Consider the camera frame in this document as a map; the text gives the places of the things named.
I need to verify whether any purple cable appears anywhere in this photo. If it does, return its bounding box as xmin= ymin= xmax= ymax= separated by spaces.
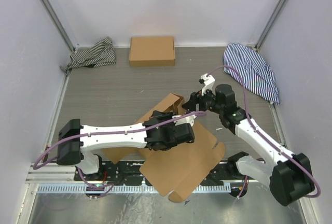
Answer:
xmin=33 ymin=111 xmax=207 ymax=199
xmin=206 ymin=65 xmax=322 ymax=199

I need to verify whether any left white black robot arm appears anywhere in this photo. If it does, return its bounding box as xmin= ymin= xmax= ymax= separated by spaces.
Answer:
xmin=56 ymin=110 xmax=196 ymax=181

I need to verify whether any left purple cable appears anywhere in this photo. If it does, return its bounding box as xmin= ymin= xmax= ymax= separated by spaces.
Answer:
xmin=33 ymin=111 xmax=207 ymax=199

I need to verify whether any blue white striped cloth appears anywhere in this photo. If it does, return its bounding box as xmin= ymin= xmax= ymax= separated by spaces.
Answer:
xmin=223 ymin=43 xmax=280 ymax=105

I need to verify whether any grey striped cloth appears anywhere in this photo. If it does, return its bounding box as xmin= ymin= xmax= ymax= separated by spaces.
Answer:
xmin=60 ymin=37 xmax=116 ymax=75

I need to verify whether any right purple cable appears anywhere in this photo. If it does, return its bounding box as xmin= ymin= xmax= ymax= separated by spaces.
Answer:
xmin=206 ymin=65 xmax=322 ymax=199

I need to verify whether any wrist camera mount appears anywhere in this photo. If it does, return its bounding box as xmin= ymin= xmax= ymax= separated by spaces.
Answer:
xmin=199 ymin=74 xmax=215 ymax=96
xmin=172 ymin=115 xmax=196 ymax=126

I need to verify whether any slotted cable duct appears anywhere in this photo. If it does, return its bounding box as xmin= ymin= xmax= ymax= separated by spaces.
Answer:
xmin=37 ymin=183 xmax=231 ymax=193

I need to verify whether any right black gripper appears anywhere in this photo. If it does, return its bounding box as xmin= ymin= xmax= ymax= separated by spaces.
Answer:
xmin=183 ymin=83 xmax=224 ymax=115

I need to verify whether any cardboard box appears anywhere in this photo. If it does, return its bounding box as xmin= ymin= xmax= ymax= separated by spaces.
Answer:
xmin=129 ymin=36 xmax=175 ymax=67
xmin=96 ymin=93 xmax=225 ymax=203

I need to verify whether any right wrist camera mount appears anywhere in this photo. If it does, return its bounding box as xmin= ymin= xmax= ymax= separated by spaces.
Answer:
xmin=199 ymin=74 xmax=215 ymax=96

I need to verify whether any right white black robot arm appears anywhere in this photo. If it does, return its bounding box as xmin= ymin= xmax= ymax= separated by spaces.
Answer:
xmin=182 ymin=84 xmax=318 ymax=206

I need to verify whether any aluminium front rail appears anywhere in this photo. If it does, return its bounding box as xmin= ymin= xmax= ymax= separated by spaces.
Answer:
xmin=25 ymin=160 xmax=308 ymax=183

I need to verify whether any aluminium corner post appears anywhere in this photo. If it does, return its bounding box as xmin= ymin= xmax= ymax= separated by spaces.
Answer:
xmin=254 ymin=0 xmax=288 ymax=51
xmin=40 ymin=0 xmax=75 ymax=51

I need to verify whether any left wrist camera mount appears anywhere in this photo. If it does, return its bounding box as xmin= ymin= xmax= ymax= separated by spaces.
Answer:
xmin=172 ymin=115 xmax=196 ymax=126

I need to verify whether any folded cardboard box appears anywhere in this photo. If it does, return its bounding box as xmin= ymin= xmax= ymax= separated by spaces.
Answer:
xmin=129 ymin=36 xmax=175 ymax=67

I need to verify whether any right aluminium corner post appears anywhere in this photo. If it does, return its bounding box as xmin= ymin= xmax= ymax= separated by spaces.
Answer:
xmin=254 ymin=0 xmax=288 ymax=51

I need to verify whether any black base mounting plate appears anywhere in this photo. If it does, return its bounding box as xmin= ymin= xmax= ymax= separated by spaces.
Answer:
xmin=83 ymin=160 xmax=245 ymax=186

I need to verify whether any left aluminium corner post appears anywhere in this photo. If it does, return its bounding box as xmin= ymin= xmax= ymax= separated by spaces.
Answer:
xmin=40 ymin=0 xmax=75 ymax=51

